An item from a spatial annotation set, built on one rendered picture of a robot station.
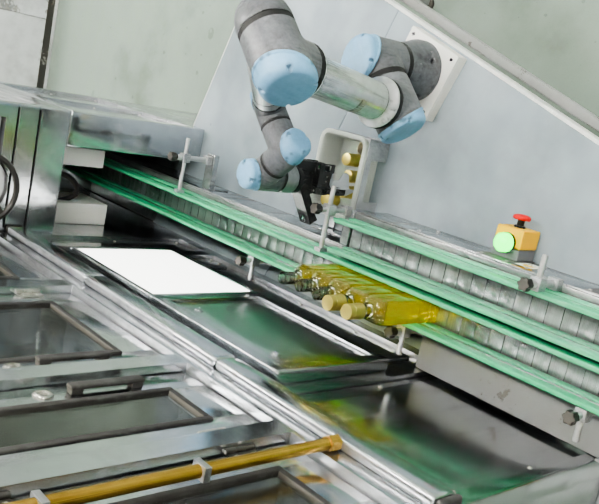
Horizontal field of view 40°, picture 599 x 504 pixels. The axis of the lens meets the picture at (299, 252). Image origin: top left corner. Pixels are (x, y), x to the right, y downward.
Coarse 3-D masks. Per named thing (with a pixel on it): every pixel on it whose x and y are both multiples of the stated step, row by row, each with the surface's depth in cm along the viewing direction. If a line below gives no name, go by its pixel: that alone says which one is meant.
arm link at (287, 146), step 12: (276, 120) 191; (288, 120) 192; (264, 132) 192; (276, 132) 190; (288, 132) 187; (300, 132) 190; (276, 144) 189; (288, 144) 186; (300, 144) 187; (264, 156) 192; (276, 156) 189; (288, 156) 188; (300, 156) 188; (264, 168) 192; (276, 168) 191; (288, 168) 191
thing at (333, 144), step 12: (324, 132) 220; (336, 132) 216; (324, 144) 221; (336, 144) 224; (348, 144) 223; (324, 156) 222; (336, 156) 225; (336, 168) 226; (348, 168) 223; (360, 168) 210; (360, 180) 211; (348, 204) 223; (336, 216) 216
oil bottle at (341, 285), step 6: (330, 282) 183; (336, 282) 182; (342, 282) 182; (348, 282) 183; (354, 282) 184; (360, 282) 186; (366, 282) 187; (372, 282) 188; (378, 282) 189; (336, 288) 181; (342, 288) 181; (348, 288) 181; (336, 294) 181
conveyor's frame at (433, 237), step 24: (144, 168) 277; (168, 168) 284; (216, 192) 252; (264, 216) 231; (288, 216) 236; (360, 216) 205; (384, 216) 206; (336, 240) 213; (432, 240) 188; (456, 240) 192; (504, 264) 175; (528, 264) 178; (576, 288) 162; (576, 336) 162
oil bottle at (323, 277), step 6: (348, 270) 196; (312, 276) 187; (318, 276) 186; (324, 276) 185; (330, 276) 185; (336, 276) 187; (342, 276) 188; (348, 276) 189; (354, 276) 191; (360, 276) 192; (366, 276) 193; (318, 282) 185; (324, 282) 184
